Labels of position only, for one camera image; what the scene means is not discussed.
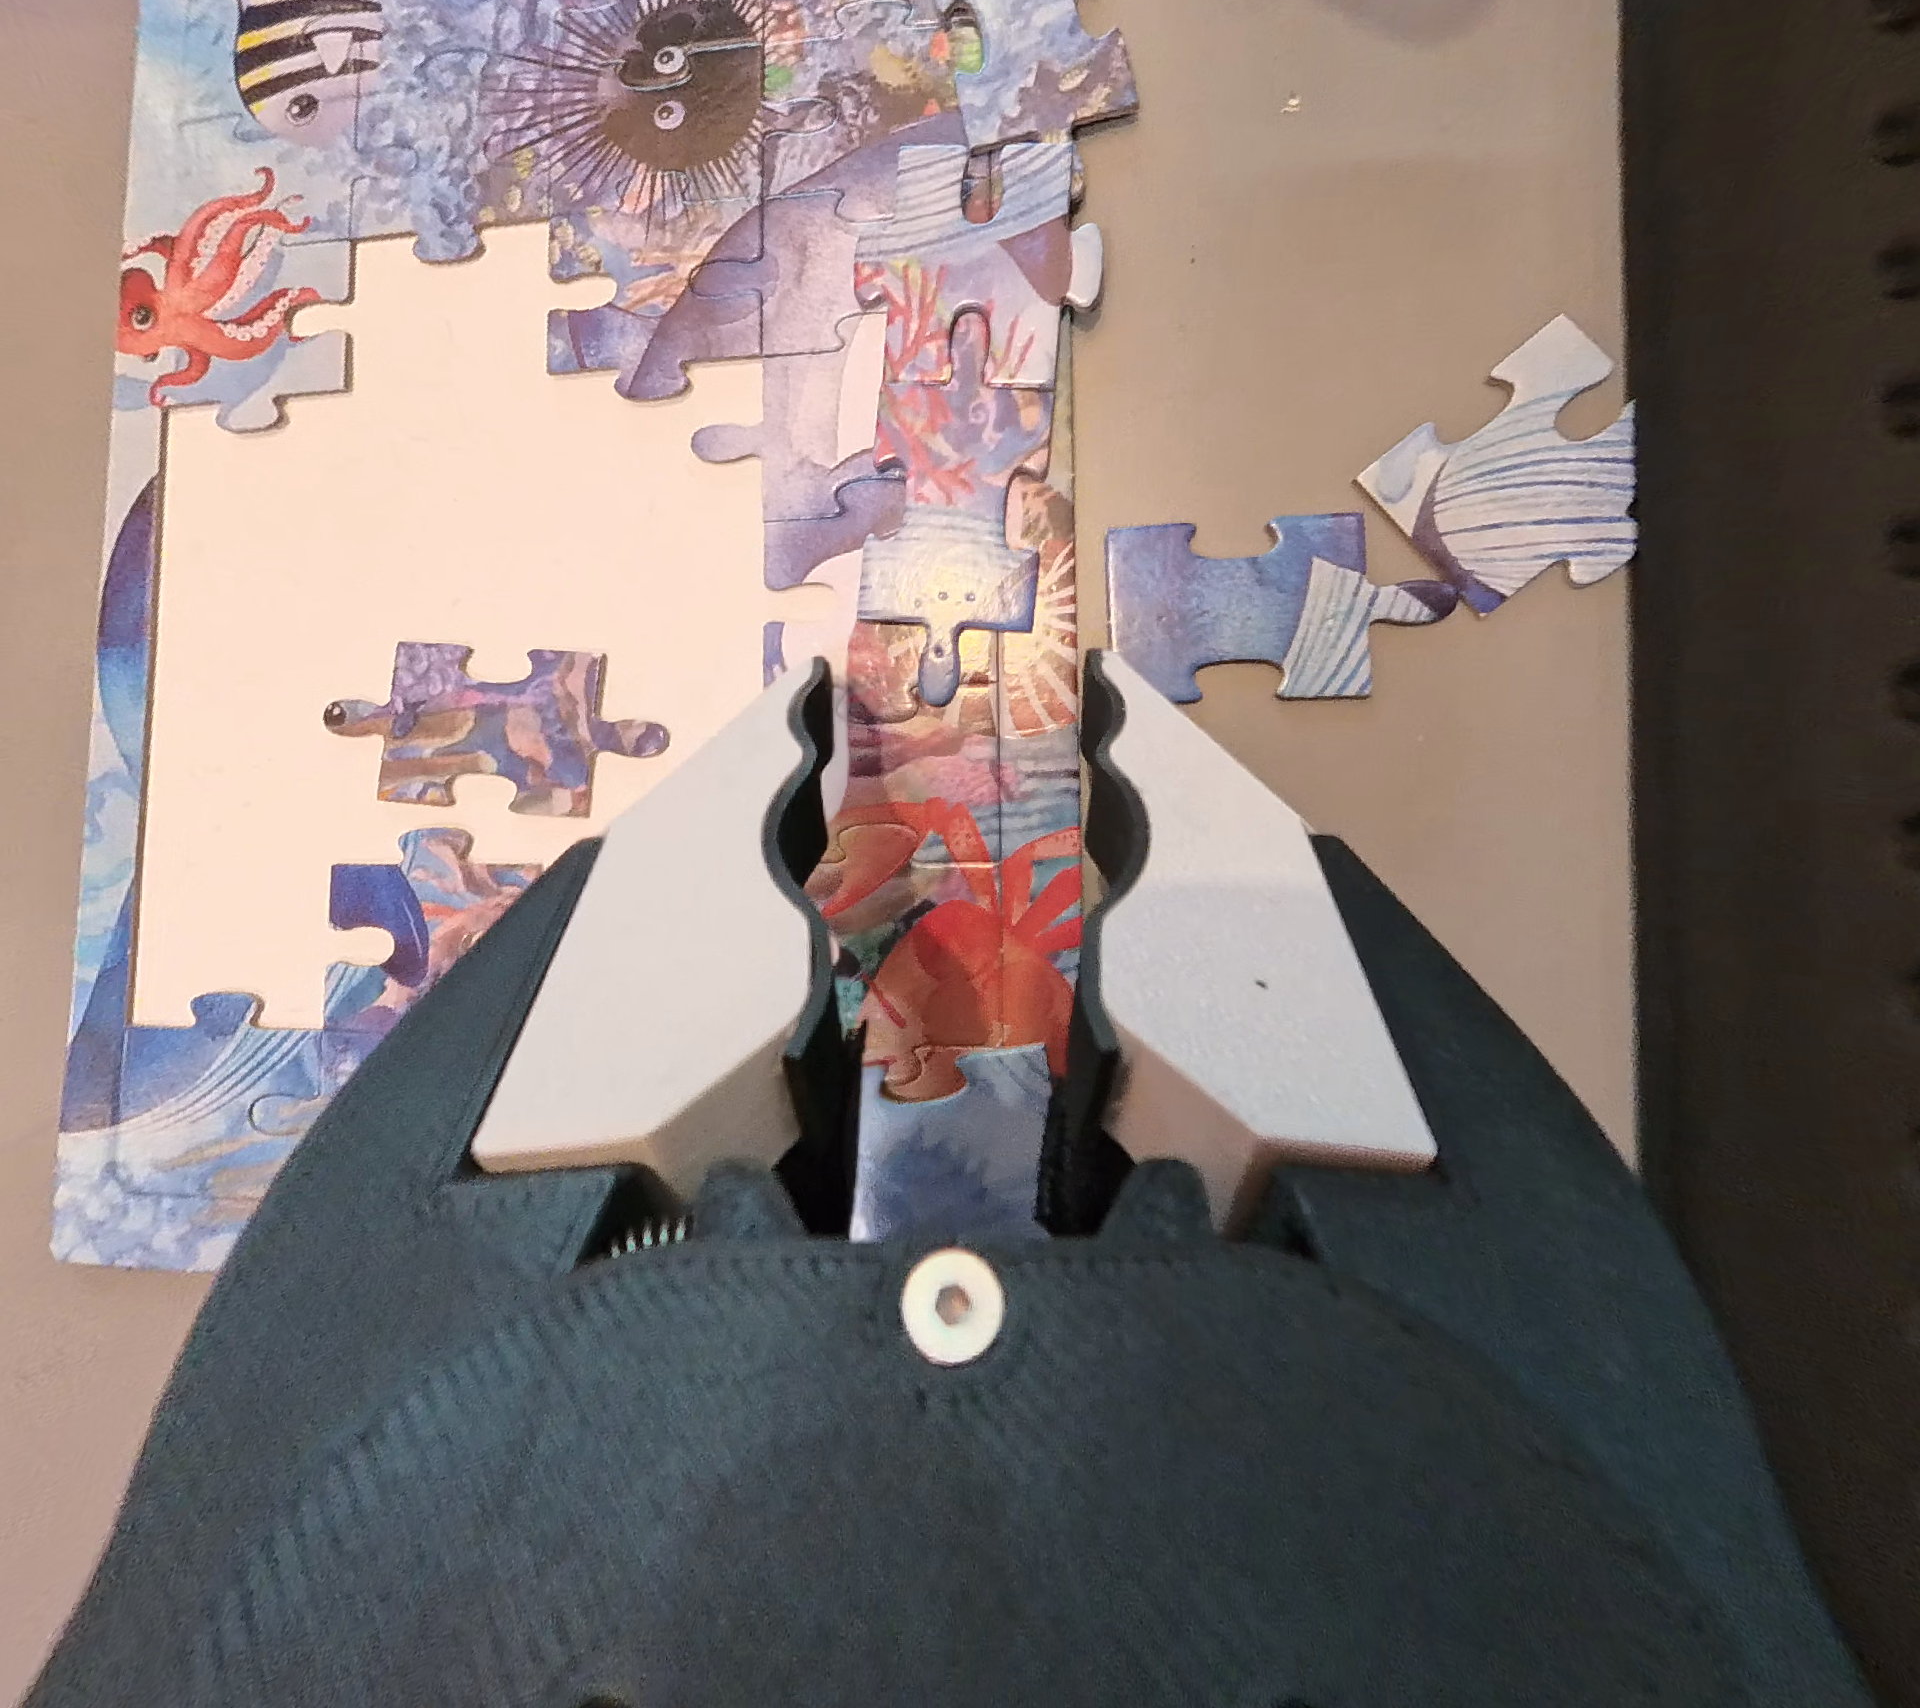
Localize pale blue striped puzzle piece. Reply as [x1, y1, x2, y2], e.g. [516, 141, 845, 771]
[893, 141, 1086, 241]

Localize purple coral puzzle piece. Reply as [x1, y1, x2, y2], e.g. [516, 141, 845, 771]
[326, 826, 547, 990]
[321, 640, 672, 822]

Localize light blue puzzle piece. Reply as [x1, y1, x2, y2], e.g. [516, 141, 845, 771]
[922, 0, 1140, 150]

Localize white blue striped puzzle piece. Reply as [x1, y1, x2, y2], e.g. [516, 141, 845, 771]
[1351, 316, 1642, 620]

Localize sea animal jigsaw puzzle tray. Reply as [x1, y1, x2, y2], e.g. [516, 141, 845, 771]
[53, 0, 1111, 1275]

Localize blue puzzle piece striped end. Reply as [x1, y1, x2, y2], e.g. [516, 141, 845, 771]
[1106, 512, 1464, 701]

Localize pale blue white puzzle piece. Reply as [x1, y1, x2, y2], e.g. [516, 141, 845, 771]
[845, 1043, 1053, 1243]

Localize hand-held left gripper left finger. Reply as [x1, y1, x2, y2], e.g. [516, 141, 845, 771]
[472, 654, 845, 1175]

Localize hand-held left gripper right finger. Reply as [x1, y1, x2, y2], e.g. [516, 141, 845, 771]
[1067, 653, 1438, 1243]

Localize black perforated chair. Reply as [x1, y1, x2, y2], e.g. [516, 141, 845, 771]
[1617, 0, 1920, 1708]

